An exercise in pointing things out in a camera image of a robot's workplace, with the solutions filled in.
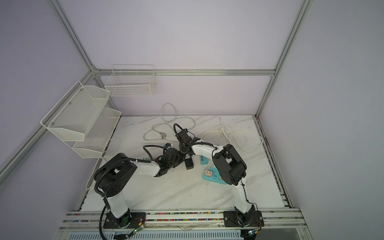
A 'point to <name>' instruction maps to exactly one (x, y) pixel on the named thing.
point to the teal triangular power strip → (215, 175)
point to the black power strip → (189, 162)
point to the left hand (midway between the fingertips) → (185, 157)
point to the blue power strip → (203, 160)
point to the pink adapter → (208, 173)
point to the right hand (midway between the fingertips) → (183, 146)
